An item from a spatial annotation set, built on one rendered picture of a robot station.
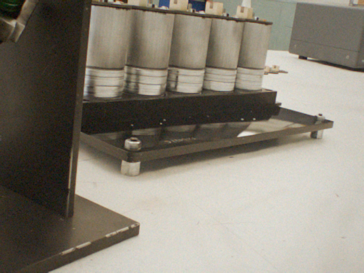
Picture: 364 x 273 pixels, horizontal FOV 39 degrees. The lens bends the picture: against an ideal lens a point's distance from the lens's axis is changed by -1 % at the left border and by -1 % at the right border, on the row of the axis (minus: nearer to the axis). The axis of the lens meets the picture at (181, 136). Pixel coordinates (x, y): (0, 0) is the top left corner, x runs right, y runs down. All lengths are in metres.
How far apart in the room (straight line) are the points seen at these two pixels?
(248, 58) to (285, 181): 0.11
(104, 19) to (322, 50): 0.68
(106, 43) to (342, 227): 0.12
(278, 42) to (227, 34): 5.62
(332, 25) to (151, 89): 0.64
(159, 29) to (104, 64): 0.03
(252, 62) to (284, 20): 5.58
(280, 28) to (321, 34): 5.03
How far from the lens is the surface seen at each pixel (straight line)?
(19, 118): 0.16
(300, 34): 0.92
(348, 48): 0.84
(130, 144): 0.20
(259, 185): 0.21
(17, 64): 0.16
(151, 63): 0.25
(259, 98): 0.32
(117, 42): 0.23
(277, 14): 5.95
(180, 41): 0.27
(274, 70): 0.65
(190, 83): 0.27
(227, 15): 0.29
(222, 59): 0.29
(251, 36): 0.31
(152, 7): 0.25
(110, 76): 0.23
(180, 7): 0.27
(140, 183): 0.19
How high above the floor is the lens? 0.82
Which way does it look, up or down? 14 degrees down
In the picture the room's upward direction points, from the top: 8 degrees clockwise
